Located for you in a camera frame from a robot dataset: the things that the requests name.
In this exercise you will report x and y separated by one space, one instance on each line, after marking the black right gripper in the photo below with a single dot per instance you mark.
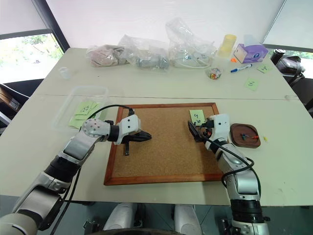
205 134

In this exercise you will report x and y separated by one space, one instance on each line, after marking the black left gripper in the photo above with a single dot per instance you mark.
134 137

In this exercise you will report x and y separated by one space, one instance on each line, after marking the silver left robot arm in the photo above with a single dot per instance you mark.
75 147

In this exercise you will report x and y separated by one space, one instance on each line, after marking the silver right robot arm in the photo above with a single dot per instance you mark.
242 181

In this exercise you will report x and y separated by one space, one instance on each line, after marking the green sticky note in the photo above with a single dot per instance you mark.
264 69
252 84
83 109
96 107
196 114
77 121

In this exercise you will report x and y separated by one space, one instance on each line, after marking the brown wooden tray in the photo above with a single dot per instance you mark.
244 144

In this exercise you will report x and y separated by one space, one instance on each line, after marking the clear jar of pushpins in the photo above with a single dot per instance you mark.
215 73

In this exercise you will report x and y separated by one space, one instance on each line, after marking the clear plastic box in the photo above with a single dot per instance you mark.
73 95

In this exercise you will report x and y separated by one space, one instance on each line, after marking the purple tissue box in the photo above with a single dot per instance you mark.
252 52

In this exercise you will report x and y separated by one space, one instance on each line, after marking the brown cardboard box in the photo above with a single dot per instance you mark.
7 99

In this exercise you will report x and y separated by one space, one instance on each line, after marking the wood framed cork board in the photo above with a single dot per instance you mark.
166 151

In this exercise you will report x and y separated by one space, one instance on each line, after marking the blue pushpin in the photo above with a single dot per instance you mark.
243 136

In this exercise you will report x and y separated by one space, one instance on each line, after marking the red pushpin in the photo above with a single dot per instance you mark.
255 137

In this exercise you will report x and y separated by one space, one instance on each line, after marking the yellow pushpin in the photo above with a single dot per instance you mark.
265 139

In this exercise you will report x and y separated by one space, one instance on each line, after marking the plastic bag with grey item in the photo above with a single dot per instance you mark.
149 60

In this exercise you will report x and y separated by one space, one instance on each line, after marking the blue whiteboard marker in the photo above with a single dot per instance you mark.
240 68

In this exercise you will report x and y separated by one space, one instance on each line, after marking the small orange item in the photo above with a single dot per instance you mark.
233 59

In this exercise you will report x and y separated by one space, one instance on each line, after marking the white robot leg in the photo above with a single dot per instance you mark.
119 215
185 216

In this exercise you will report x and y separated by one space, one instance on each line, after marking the plastic bag with pink cloth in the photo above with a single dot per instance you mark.
105 56

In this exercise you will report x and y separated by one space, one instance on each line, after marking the yellow plastic cup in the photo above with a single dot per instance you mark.
227 45

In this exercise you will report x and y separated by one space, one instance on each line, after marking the small clear plastic cup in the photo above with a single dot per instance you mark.
64 73

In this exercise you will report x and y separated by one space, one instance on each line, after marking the black chair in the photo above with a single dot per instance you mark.
291 66

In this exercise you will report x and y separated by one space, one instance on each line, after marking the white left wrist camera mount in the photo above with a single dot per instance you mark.
129 124

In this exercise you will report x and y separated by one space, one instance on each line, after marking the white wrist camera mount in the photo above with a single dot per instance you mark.
220 124
129 124

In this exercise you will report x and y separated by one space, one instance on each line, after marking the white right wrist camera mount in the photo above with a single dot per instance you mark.
220 124

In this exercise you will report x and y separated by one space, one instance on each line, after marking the black window frame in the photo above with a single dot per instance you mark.
52 22

